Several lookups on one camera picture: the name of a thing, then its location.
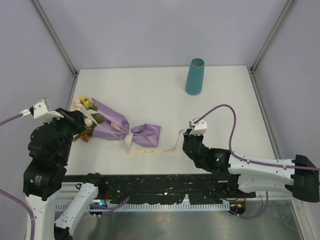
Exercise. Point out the cream printed ribbon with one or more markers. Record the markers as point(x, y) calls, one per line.
point(133, 148)

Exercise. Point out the right aluminium frame post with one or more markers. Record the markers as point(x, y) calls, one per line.
point(273, 33)

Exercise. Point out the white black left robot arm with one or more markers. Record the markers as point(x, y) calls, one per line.
point(49, 148)

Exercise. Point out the artificial flower bunch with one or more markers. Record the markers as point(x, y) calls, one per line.
point(91, 118)

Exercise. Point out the purple wrapping paper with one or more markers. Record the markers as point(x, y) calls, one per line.
point(116, 127)

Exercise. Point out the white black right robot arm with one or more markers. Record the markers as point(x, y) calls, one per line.
point(298, 176)

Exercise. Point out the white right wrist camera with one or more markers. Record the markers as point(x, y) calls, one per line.
point(197, 127)

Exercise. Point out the left aluminium frame post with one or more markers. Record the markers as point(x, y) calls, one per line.
point(54, 36)

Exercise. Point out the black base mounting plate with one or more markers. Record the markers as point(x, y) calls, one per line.
point(169, 189)

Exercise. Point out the teal ceramic vase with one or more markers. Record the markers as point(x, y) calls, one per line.
point(195, 77)

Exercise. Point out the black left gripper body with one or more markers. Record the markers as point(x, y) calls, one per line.
point(69, 124)

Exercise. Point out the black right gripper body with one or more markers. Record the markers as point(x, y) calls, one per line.
point(199, 138)

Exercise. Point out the white slotted cable duct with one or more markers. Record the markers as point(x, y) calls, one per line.
point(182, 207)

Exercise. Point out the aluminium frame post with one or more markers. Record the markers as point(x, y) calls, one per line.
point(273, 33)
point(54, 36)

